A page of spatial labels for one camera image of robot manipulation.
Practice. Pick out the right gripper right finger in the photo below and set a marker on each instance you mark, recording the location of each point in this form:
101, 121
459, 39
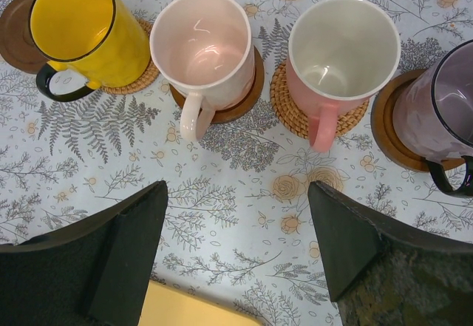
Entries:
381, 271

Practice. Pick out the yellow plastic tray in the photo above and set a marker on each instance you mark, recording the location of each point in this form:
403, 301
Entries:
168, 306

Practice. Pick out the woven rattan coaster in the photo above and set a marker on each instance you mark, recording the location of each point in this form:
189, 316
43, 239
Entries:
294, 119
144, 78

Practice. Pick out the brown wooden coaster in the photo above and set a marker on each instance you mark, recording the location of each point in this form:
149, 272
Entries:
240, 108
17, 46
382, 123

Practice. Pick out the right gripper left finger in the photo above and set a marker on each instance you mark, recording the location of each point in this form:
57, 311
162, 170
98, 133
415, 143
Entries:
93, 272

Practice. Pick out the yellow glass mug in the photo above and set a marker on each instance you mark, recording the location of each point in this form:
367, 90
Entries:
99, 39

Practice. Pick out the pink mug cream inside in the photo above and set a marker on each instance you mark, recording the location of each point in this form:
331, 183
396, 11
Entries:
340, 53

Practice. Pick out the purple mug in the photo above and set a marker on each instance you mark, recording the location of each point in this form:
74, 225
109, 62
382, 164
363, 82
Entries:
433, 117

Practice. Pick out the pink mug front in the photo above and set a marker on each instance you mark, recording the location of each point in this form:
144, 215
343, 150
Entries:
204, 49

